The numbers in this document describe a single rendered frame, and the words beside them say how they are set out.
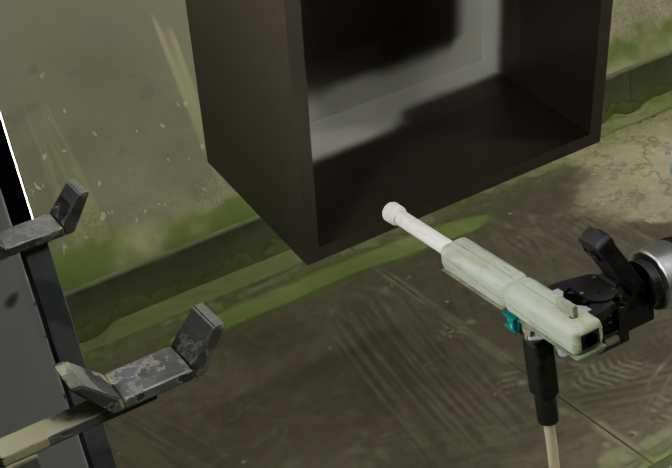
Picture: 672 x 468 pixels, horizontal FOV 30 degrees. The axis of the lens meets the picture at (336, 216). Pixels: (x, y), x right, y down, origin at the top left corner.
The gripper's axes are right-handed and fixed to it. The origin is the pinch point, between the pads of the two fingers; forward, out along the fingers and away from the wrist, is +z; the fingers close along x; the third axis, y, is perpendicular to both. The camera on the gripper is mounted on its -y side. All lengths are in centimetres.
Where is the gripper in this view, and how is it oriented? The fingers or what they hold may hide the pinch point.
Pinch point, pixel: (527, 323)
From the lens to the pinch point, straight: 167.0
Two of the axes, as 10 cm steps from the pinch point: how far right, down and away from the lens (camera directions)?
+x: -4.8, -3.5, 8.0
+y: 1.5, 8.7, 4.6
